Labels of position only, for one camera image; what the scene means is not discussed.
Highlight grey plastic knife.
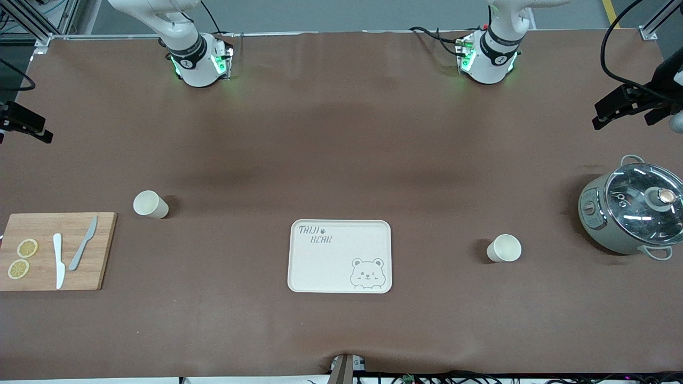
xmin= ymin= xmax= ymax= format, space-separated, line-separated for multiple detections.
xmin=68 ymin=215 xmax=99 ymax=271

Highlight black arm base cable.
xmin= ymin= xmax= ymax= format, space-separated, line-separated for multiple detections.
xmin=200 ymin=0 xmax=236 ymax=38
xmin=409 ymin=26 xmax=466 ymax=58

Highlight brown table cover mat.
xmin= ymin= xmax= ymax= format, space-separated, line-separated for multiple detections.
xmin=0 ymin=29 xmax=683 ymax=380

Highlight wooden cutting board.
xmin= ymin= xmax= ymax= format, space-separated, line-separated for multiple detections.
xmin=0 ymin=212 xmax=117 ymax=292

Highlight black left arm base cable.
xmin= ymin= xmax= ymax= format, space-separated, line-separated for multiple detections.
xmin=409 ymin=26 xmax=466 ymax=58

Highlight black right arm base cable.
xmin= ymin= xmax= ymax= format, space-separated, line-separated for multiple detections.
xmin=200 ymin=0 xmax=236 ymax=38

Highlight glass pot lid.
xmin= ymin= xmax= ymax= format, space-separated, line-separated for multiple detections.
xmin=605 ymin=163 xmax=683 ymax=247

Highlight cream paper cup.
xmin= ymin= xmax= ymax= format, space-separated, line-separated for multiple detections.
xmin=133 ymin=190 xmax=169 ymax=219

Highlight white plastic knife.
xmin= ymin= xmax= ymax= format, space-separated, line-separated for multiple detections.
xmin=52 ymin=233 xmax=66 ymax=290

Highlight cream tray with bear print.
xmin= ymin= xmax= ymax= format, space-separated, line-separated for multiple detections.
xmin=288 ymin=219 xmax=393 ymax=294

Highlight grey electric cooking pot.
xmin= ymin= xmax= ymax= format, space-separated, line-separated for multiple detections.
xmin=578 ymin=155 xmax=683 ymax=261

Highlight aluminium frame profile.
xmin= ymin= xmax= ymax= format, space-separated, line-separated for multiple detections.
xmin=0 ymin=0 xmax=81 ymax=49
xmin=639 ymin=0 xmax=683 ymax=41

